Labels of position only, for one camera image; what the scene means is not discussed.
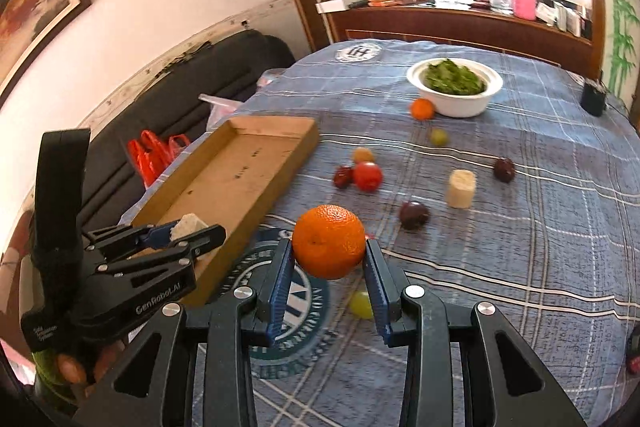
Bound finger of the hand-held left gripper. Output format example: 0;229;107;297
97;224;228;278
82;222;176;253

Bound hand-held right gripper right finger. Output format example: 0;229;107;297
363;239;587;427

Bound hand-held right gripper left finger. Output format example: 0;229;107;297
75;238;297;427

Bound large orange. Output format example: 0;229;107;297
292;204;367;280

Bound shallow cardboard box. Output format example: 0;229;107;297
127;116;321;308

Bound dark purple tomato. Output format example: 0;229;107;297
493;158;516;183
399;201;431;231

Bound red tomato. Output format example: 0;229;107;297
353;161;384;193

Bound person's left hand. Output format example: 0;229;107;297
52;338;127;400

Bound red plastic bag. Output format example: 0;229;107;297
127;130;171;188
167;133;192;158

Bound black sofa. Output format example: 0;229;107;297
30;29;297;228

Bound blue plaid tablecloth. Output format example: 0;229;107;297
120;38;640;427

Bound clear plastic bag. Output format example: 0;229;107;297
198;93;243;132
257;68;288;88

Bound small orange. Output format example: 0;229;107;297
410;98;436;122

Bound white bowl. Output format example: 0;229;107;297
406;58;504;118

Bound leafy greens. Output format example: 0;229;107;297
423;59;487;96

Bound flat white box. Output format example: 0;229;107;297
316;0;376;14

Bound wooden cabinet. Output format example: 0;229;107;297
325;0;601;80

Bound small black device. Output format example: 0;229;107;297
580;79;608;116

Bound framed wall picture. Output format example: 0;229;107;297
0;0;93;98

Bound green bamboo wall decal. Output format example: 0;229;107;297
602;0;640;98

